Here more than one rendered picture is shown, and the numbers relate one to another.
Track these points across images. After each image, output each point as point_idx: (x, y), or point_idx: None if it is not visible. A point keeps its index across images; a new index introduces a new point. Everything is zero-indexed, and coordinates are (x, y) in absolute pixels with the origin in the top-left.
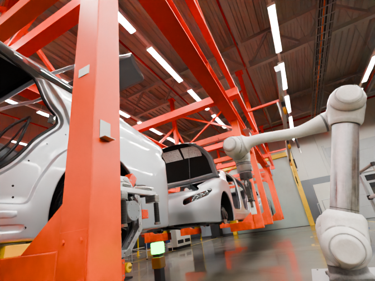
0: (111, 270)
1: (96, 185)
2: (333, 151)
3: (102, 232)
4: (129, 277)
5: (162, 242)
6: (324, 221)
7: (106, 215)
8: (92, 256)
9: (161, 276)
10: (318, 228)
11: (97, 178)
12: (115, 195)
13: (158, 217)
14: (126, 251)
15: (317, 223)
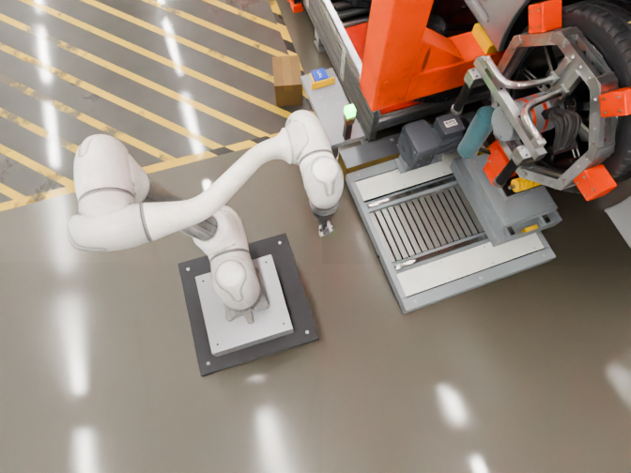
0: (368, 91)
1: (370, 22)
2: (172, 192)
3: (368, 62)
4: (503, 190)
5: (346, 111)
6: (226, 214)
7: (372, 54)
8: (362, 68)
9: (344, 124)
10: (245, 259)
11: (372, 17)
12: (379, 47)
13: (499, 175)
14: (518, 168)
15: (246, 262)
